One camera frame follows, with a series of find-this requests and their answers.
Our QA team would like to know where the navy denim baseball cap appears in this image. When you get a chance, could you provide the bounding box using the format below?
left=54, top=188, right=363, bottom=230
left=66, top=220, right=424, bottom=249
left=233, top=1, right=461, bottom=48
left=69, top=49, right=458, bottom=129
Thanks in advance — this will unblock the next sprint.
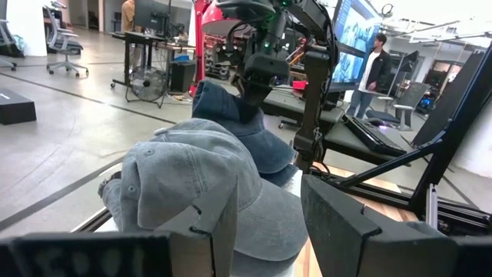
left=191, top=79, right=298, bottom=175
left=261, top=163, right=301, bottom=189

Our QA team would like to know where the black computer monitor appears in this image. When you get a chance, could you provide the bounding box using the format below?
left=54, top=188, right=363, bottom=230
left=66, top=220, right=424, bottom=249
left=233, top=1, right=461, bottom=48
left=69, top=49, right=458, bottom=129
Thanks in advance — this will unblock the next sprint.
left=133, top=0, right=170, bottom=34

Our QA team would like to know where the large wall display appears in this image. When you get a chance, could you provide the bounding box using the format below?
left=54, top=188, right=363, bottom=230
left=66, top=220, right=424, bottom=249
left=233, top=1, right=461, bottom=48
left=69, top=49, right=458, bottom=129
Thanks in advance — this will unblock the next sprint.
left=331, top=0, right=384, bottom=93

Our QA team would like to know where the black office desk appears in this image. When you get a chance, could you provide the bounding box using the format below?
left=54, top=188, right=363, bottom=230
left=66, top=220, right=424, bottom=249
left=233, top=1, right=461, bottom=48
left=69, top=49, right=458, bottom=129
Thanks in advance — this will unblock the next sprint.
left=110, top=30, right=197, bottom=89

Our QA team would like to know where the black slanted board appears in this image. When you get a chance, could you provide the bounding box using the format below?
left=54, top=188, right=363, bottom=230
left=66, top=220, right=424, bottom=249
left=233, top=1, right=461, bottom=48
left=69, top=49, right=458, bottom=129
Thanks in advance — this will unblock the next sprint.
left=411, top=49, right=486, bottom=148

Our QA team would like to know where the person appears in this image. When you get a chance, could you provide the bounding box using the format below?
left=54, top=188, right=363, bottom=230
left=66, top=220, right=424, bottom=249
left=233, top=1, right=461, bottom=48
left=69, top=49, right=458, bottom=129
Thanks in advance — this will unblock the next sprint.
left=121, top=0, right=136, bottom=34
left=347, top=32, right=392, bottom=120

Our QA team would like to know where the black floor platform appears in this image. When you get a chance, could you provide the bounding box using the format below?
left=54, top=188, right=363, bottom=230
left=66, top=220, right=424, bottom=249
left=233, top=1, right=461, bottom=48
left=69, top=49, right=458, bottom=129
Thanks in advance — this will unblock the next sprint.
left=0, top=88, right=38, bottom=126

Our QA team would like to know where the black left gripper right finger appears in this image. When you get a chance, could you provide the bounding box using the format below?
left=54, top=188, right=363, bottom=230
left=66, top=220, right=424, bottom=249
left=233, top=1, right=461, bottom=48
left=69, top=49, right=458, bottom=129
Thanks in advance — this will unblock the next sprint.
left=301, top=175, right=492, bottom=277

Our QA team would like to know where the black side table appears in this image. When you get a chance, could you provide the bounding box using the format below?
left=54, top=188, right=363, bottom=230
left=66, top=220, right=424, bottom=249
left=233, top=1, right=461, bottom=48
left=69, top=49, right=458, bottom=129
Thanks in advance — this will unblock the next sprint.
left=263, top=88, right=347, bottom=125

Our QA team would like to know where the grey office chair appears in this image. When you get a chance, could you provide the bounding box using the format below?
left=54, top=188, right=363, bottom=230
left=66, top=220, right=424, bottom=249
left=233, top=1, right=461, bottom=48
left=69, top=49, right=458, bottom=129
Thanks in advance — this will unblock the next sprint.
left=42, top=4, right=90, bottom=78
left=0, top=18, right=18, bottom=72
left=364, top=81, right=431, bottom=132

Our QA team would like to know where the red desk lamp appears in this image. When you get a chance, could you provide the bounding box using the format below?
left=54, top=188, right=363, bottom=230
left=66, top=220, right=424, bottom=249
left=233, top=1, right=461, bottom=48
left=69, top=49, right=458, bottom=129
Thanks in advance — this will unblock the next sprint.
left=188, top=0, right=236, bottom=98

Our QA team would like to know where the black computer keyboard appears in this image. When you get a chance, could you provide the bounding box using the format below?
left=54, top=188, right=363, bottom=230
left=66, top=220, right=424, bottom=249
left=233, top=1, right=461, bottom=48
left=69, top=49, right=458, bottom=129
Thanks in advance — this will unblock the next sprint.
left=344, top=115, right=408, bottom=158

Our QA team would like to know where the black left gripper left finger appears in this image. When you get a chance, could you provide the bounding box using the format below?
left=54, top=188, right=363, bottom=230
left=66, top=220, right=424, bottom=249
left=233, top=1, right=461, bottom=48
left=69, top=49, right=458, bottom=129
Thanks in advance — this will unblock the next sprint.
left=0, top=175, right=239, bottom=277

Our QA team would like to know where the black floor fan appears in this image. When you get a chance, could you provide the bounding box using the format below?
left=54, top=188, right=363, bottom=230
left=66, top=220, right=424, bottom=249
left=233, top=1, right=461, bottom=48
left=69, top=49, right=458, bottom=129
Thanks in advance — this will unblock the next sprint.
left=125, top=65, right=168, bottom=108

